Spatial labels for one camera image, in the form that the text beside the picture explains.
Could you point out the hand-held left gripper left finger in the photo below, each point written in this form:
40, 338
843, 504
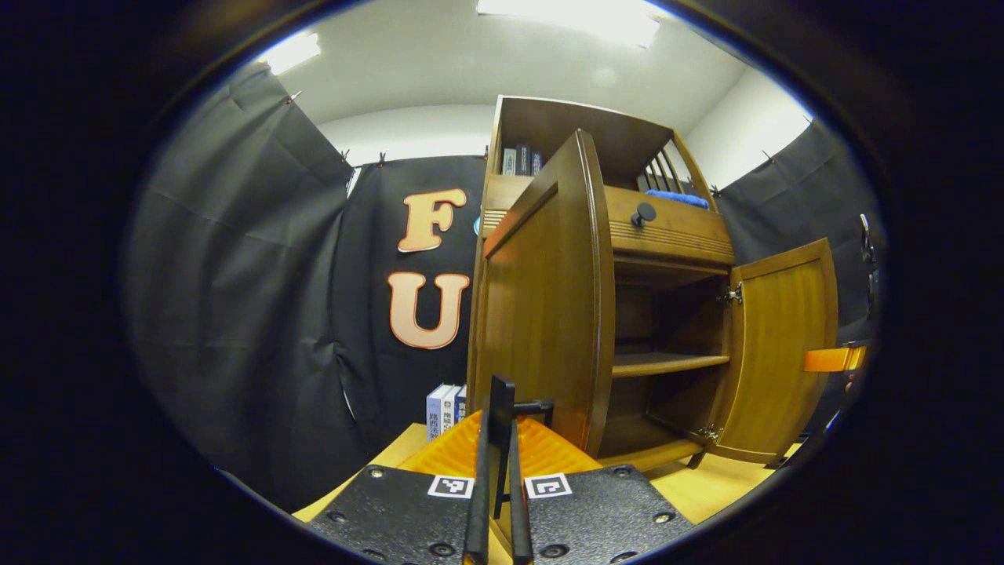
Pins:
477, 510

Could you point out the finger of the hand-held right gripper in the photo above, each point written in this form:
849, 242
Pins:
833, 359

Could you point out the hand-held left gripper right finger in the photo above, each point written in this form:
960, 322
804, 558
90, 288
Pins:
519, 518

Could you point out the wooden cabinet door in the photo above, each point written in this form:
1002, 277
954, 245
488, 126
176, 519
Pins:
549, 314
776, 345

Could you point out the wooden double-door shoe cabinet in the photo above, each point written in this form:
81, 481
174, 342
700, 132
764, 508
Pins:
541, 125

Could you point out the silver door hinge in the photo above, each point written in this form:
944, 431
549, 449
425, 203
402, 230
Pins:
707, 432
732, 295

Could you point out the white and blue book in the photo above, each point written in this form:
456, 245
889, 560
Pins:
443, 412

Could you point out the wooden inner shelf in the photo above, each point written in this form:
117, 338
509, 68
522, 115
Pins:
659, 363

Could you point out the wooden drawer with black knob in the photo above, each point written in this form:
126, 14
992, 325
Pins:
682, 231

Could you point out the blue towel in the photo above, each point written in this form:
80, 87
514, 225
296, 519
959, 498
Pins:
678, 199

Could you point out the black backdrop cloth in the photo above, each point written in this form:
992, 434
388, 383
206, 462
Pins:
235, 275

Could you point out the grey book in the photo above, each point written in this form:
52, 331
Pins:
510, 162

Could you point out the dark blue book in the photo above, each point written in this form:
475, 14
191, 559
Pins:
536, 163

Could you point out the small ceiling light panel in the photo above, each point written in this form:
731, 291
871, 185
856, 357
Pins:
290, 52

